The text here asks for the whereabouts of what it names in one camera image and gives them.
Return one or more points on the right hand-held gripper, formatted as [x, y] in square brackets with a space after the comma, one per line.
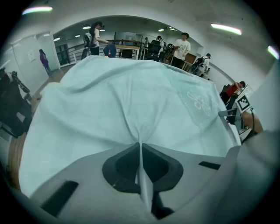
[243, 102]

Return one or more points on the black office chair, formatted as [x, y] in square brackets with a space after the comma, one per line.
[13, 109]
[153, 50]

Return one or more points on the person's right forearm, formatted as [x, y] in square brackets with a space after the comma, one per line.
[249, 123]

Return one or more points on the black railing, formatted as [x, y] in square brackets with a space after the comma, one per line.
[63, 54]

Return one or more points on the blue chair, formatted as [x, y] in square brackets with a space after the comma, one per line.
[111, 50]

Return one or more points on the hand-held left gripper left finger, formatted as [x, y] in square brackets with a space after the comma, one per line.
[87, 197]

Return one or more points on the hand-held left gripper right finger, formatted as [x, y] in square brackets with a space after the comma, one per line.
[192, 175]

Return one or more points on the wooden table with white legs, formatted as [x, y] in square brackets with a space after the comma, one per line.
[127, 46]

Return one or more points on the table with light blue cloth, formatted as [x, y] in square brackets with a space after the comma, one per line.
[109, 105]

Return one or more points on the white wall notice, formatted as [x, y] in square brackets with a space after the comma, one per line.
[31, 56]

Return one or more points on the long ceiling light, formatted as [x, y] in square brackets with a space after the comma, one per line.
[274, 52]
[37, 10]
[226, 29]

